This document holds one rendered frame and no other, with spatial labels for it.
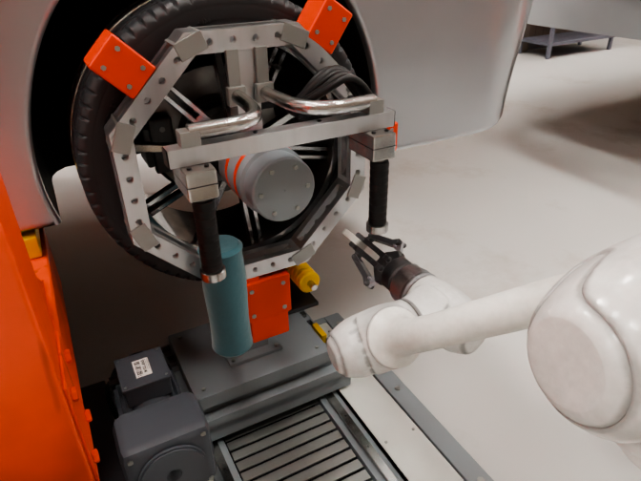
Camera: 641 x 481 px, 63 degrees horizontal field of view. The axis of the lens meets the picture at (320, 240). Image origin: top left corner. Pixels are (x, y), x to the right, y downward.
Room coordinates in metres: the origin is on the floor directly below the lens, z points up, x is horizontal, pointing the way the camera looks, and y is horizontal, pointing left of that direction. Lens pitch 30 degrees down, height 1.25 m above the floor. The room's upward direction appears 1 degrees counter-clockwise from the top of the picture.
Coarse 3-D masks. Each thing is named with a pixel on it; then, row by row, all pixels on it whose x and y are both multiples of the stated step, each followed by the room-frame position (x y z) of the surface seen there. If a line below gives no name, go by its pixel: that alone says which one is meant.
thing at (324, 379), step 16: (320, 336) 1.29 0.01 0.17; (176, 368) 1.18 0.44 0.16; (320, 368) 1.18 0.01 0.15; (272, 384) 1.10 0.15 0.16; (288, 384) 1.12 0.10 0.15; (304, 384) 1.09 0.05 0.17; (320, 384) 1.12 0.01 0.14; (336, 384) 1.14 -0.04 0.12; (240, 400) 1.06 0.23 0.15; (256, 400) 1.06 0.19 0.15; (272, 400) 1.05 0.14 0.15; (288, 400) 1.07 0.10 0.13; (304, 400) 1.09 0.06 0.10; (208, 416) 1.00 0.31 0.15; (224, 416) 0.98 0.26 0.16; (240, 416) 1.00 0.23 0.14; (256, 416) 1.02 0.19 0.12; (272, 416) 1.05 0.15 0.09; (224, 432) 0.98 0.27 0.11
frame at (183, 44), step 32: (192, 32) 0.99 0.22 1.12; (224, 32) 1.01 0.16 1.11; (256, 32) 1.04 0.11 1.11; (288, 32) 1.07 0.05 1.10; (160, 64) 0.96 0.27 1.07; (320, 64) 1.11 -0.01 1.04; (128, 96) 0.97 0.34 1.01; (160, 96) 0.95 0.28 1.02; (128, 128) 0.92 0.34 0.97; (128, 160) 0.92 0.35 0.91; (352, 160) 1.14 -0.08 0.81; (128, 192) 0.91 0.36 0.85; (352, 192) 1.14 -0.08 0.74; (128, 224) 0.91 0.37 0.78; (320, 224) 1.10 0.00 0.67; (160, 256) 0.93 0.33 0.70; (192, 256) 0.96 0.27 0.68; (256, 256) 1.07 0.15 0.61; (288, 256) 1.06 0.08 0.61
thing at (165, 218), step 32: (288, 64) 1.30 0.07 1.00; (224, 96) 1.12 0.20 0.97; (320, 160) 1.25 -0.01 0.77; (160, 192) 1.05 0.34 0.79; (320, 192) 1.20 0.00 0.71; (160, 224) 1.03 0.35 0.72; (192, 224) 1.18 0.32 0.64; (224, 224) 1.22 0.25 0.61; (256, 224) 1.14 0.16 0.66; (288, 224) 1.16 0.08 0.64
